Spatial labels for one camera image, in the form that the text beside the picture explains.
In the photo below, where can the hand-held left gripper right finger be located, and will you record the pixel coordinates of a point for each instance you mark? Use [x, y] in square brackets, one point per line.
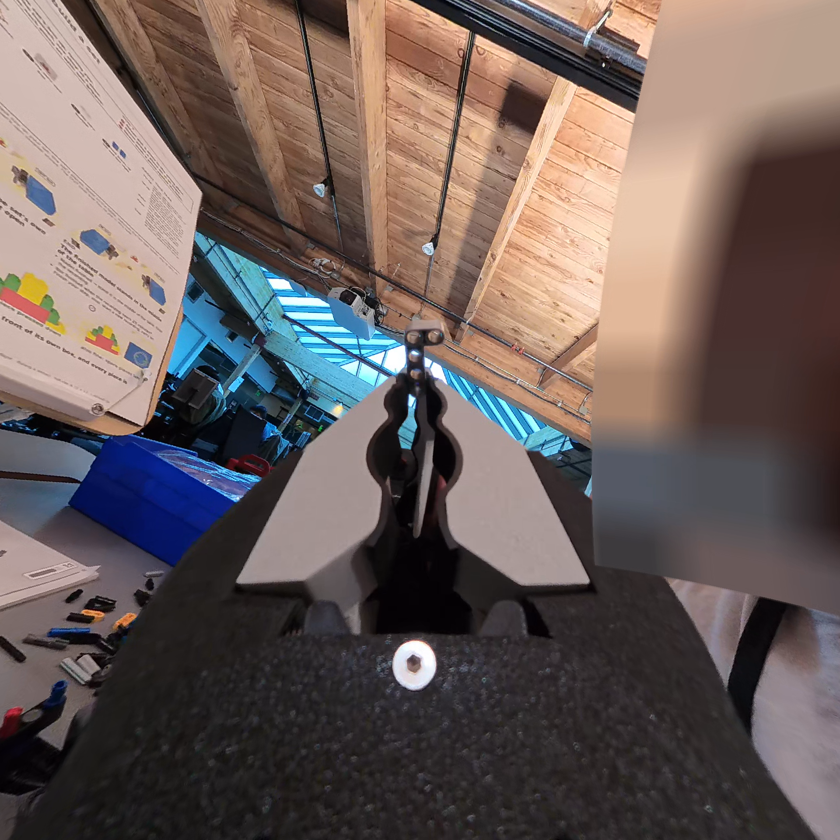
[512, 518]

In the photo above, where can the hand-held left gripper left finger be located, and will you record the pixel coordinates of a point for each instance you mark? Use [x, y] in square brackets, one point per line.
[315, 518]

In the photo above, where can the grey lego beam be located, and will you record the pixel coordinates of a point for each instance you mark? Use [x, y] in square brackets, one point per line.
[425, 472]

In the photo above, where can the scattered small lego pieces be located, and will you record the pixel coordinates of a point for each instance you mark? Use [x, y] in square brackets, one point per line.
[77, 668]

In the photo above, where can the lego instruction booklet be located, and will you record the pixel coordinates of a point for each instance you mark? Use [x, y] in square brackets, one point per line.
[33, 564]

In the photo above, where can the red chair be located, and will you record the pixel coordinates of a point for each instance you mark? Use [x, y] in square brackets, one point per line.
[249, 464]

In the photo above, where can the clear plastic bag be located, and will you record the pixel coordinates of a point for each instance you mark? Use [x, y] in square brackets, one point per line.
[210, 472]

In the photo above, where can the blue plastic bin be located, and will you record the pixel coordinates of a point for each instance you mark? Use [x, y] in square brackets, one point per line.
[144, 499]

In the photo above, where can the white ceiling box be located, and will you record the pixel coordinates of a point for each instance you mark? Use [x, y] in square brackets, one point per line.
[351, 313]

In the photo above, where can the person's white shirt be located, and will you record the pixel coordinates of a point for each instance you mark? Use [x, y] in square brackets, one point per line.
[800, 689]

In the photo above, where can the printed instruction sheet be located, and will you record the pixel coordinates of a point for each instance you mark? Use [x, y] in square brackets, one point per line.
[85, 197]

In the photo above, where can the black lego frame red pin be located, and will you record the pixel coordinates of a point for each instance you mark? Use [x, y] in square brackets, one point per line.
[36, 715]

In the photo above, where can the black ceiling rail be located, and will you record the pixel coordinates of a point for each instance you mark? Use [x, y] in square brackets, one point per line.
[525, 46]

